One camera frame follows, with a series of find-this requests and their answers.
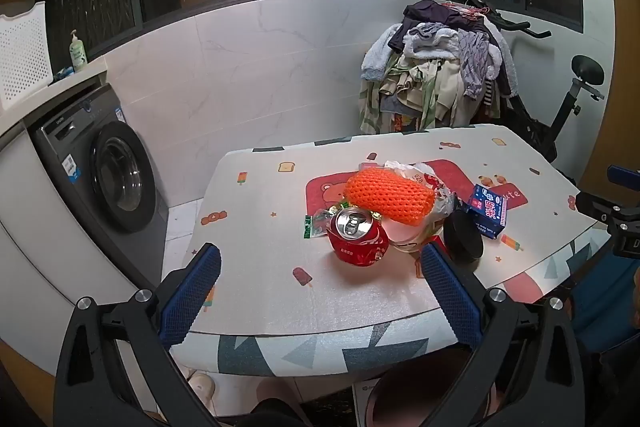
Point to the white perforated laundry basket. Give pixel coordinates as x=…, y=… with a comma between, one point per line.
x=20, y=57

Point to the wooden door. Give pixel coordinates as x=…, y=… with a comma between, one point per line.
x=622, y=57

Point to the beige slipper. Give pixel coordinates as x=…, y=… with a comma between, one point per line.
x=200, y=384

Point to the white plastic bag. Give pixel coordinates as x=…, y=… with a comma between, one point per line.
x=445, y=207

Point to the small blue packet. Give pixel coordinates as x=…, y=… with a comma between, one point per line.
x=64, y=74

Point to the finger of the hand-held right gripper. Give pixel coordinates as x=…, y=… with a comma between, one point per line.
x=625, y=176
x=592, y=206

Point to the blue carton box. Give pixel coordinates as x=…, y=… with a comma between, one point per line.
x=487, y=209

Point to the grey front-load washing machine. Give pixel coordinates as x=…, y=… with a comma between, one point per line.
x=65, y=142

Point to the green candy wrapper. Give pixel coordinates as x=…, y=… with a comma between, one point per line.
x=312, y=227

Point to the green pump soap bottle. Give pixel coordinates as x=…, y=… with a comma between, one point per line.
x=78, y=54

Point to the cartoon printed table mat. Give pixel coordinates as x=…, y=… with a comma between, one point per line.
x=275, y=267

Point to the red drink can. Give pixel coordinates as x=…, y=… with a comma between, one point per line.
x=357, y=247

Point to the orange knitted sponge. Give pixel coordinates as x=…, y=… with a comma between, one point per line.
x=390, y=197

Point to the black exercise bike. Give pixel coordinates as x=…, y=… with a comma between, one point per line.
x=565, y=117

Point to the black round lid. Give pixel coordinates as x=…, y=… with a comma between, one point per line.
x=462, y=239

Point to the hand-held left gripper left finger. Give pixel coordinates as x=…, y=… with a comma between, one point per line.
x=192, y=292

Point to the pile of clothes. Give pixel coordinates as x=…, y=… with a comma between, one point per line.
x=435, y=67

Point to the white cardboard sheet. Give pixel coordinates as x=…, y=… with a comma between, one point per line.
x=365, y=394

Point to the person's leg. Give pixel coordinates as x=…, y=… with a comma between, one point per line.
x=272, y=412

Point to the geometric patterned table mat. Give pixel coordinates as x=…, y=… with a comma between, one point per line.
x=300, y=352

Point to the blue upholstered chair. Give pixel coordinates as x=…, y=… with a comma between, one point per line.
x=605, y=297

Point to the brown trash bin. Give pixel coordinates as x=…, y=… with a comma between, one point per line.
x=425, y=382

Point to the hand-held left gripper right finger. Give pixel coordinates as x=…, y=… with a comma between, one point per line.
x=450, y=292

